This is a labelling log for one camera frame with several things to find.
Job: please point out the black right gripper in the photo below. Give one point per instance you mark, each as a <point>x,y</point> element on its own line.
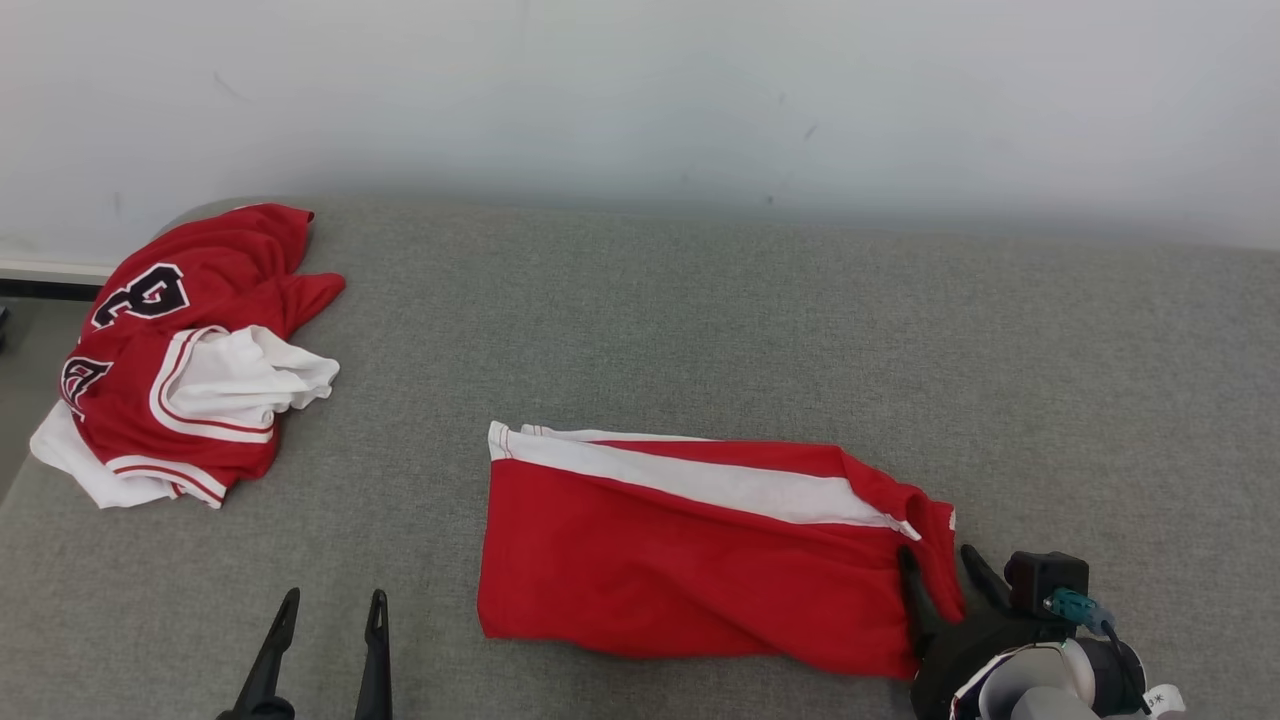
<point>975,650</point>

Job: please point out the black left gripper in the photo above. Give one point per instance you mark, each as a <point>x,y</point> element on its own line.
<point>262,712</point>

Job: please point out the red shorts with white stripe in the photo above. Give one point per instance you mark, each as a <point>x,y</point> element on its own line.
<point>680,560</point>

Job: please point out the red jersey with black lettering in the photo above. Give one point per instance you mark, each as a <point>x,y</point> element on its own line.
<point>180,400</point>

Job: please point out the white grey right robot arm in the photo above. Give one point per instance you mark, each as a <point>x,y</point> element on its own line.
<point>1040,690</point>

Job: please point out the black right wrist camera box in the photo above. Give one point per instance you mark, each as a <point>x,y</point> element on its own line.
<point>1040,575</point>

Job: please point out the white wall baseboard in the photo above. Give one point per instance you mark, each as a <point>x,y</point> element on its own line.
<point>55,268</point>

